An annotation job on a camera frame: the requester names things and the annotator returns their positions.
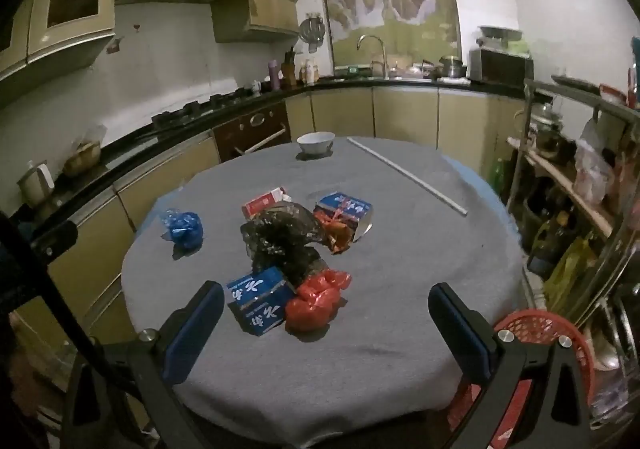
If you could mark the glass door wall cabinet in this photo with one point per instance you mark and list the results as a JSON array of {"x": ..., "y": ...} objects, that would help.
[{"x": 70, "y": 4}]

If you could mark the black gas stove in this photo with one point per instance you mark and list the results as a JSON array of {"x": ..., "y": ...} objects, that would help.
[{"x": 200, "y": 106}]

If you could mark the steel tray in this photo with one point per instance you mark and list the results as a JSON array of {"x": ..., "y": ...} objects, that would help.
[{"x": 500, "y": 33}]

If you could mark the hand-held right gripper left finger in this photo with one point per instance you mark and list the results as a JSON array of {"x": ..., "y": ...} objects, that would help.
[{"x": 194, "y": 330}]

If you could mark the stack of steel basins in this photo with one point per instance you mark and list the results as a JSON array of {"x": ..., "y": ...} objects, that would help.
[{"x": 617, "y": 344}]

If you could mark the red white carton box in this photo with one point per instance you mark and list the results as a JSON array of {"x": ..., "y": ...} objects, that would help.
[{"x": 262, "y": 203}]

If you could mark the condiment bottles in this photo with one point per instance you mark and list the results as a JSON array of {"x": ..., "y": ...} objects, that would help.
[{"x": 310, "y": 71}]

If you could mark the beige kitchen base cabinets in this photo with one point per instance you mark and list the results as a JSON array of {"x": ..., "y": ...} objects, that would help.
[{"x": 400, "y": 114}]

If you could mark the white bowl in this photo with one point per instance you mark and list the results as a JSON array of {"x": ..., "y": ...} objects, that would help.
[{"x": 315, "y": 143}]

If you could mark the small beige wall cabinet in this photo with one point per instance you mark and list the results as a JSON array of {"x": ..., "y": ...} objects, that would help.
[{"x": 255, "y": 11}]

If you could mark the metal shelf rack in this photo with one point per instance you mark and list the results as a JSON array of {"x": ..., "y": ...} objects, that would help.
[{"x": 620, "y": 209}]

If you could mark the steel faucet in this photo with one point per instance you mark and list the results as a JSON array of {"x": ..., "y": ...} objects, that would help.
[{"x": 372, "y": 46}]

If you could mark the blue carton box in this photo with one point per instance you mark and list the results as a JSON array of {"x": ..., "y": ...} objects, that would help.
[
  {"x": 257, "y": 296},
  {"x": 345, "y": 205}
]

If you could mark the microwave oven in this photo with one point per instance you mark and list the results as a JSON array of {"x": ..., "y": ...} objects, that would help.
[{"x": 500, "y": 65}]

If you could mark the red plastic basket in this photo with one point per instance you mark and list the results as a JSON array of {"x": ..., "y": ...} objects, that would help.
[{"x": 530, "y": 324}]

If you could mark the grey tablecloth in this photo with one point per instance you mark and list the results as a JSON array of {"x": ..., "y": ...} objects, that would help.
[{"x": 390, "y": 254}]

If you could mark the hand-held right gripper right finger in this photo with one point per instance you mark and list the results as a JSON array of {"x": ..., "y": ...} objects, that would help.
[{"x": 457, "y": 329}]

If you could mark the white plastic bag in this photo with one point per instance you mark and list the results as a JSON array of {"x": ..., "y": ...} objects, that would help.
[{"x": 592, "y": 169}]

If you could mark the purple bottle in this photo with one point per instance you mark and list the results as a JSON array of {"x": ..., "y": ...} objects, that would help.
[{"x": 273, "y": 74}]

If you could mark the green bottle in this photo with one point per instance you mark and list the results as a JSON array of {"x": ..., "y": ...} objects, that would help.
[{"x": 496, "y": 174}]

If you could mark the red plastic bag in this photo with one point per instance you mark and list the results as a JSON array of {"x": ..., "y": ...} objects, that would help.
[{"x": 315, "y": 301}]

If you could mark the blue plastic bag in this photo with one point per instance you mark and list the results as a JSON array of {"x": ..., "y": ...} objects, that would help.
[{"x": 182, "y": 226}]

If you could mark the cooking oil bottle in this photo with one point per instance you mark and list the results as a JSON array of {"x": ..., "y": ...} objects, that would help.
[{"x": 545, "y": 239}]

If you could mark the white tube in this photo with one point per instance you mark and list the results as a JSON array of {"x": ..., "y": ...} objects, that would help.
[{"x": 407, "y": 175}]

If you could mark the white jug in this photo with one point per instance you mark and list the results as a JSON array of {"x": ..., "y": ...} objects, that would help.
[{"x": 35, "y": 184}]

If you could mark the brown oven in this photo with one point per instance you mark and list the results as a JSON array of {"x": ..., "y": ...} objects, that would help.
[{"x": 250, "y": 129}]

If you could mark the black kitchen countertop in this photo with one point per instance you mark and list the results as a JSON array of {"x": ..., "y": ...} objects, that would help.
[{"x": 125, "y": 139}]

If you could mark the clear bag with bread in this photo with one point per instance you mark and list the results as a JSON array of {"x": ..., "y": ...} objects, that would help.
[{"x": 85, "y": 151}]

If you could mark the black plastic bag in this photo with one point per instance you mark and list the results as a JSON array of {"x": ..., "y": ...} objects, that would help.
[{"x": 282, "y": 241}]

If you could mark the steel pot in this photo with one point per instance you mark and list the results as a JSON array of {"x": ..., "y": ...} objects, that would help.
[{"x": 452, "y": 66}]

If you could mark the knife block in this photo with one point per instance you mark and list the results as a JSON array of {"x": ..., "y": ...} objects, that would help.
[{"x": 288, "y": 71}]

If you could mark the yellow plastic bag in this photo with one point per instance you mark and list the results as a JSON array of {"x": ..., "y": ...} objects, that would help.
[{"x": 570, "y": 269}]

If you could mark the hanging metal strainer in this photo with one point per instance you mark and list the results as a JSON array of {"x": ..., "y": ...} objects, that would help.
[{"x": 312, "y": 29}]

